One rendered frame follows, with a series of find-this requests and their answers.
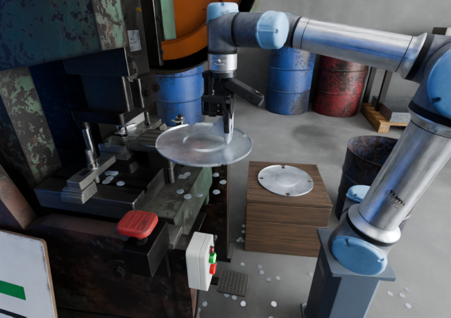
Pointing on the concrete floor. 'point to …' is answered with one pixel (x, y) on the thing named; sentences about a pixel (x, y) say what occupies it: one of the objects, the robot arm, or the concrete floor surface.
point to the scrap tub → (364, 166)
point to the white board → (25, 278)
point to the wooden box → (285, 215)
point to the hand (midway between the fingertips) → (229, 140)
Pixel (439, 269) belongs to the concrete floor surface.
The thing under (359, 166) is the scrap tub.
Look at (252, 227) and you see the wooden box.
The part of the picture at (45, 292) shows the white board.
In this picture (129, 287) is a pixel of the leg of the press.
